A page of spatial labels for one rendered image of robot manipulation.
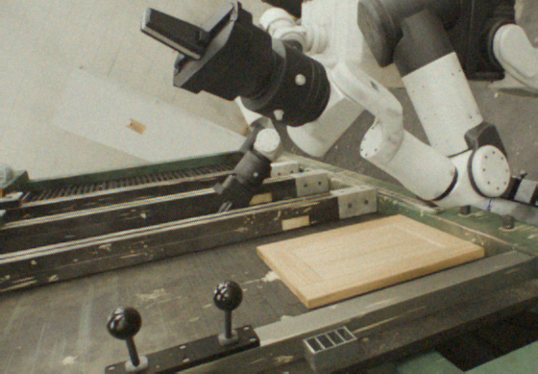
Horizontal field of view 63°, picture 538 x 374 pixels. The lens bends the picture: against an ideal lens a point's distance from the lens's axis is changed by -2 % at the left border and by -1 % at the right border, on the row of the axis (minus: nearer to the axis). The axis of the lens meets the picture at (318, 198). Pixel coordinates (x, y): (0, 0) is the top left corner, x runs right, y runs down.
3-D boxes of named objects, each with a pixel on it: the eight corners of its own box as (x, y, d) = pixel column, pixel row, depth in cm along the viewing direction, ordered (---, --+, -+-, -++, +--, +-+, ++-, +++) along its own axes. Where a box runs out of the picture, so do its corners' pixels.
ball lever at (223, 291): (245, 351, 61) (247, 294, 52) (218, 360, 60) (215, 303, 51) (237, 328, 64) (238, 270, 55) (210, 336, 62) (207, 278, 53)
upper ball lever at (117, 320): (156, 379, 57) (141, 323, 48) (124, 388, 55) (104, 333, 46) (151, 354, 59) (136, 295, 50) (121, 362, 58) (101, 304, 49)
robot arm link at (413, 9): (457, 51, 74) (425, -26, 72) (478, 39, 65) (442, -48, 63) (396, 81, 74) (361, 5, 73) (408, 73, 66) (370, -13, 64)
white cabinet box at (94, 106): (270, 152, 490) (74, 65, 396) (248, 198, 497) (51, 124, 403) (256, 141, 544) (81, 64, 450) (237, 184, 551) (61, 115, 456)
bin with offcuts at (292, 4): (338, -13, 488) (288, -47, 458) (318, 30, 494) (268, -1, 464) (321, -8, 533) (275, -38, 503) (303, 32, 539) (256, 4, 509)
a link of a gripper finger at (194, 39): (144, 5, 42) (202, 33, 46) (142, 32, 41) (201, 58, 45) (152, -5, 41) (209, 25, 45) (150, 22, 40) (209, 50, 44)
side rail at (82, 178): (254, 168, 250) (251, 149, 247) (32, 204, 207) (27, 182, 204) (250, 166, 257) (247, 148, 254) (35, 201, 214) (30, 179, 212)
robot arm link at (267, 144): (268, 179, 131) (290, 148, 132) (263, 172, 120) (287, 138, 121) (238, 158, 132) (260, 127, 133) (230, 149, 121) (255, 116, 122)
